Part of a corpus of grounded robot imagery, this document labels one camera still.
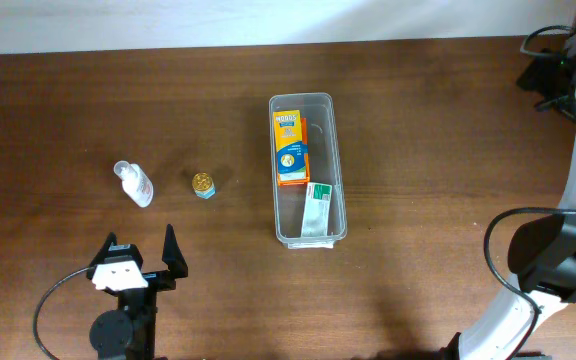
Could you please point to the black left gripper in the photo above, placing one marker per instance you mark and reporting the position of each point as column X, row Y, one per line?
column 165, row 280

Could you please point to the white lotion bottle clear cap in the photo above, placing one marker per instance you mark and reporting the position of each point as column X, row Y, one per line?
column 135, row 183

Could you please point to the small jar gold lid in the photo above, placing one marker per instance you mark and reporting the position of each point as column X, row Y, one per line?
column 203, row 185

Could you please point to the orange red medicine box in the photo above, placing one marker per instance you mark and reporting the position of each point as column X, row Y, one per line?
column 304, row 173

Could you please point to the white green medicine box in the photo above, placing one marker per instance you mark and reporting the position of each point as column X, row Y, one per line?
column 315, row 221

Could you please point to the yellow blue medicine box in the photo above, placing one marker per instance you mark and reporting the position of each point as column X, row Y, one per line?
column 288, row 140

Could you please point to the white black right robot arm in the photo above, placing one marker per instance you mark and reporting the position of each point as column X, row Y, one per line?
column 531, row 251

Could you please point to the clear plastic container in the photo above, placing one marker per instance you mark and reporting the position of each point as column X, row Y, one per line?
column 325, row 167

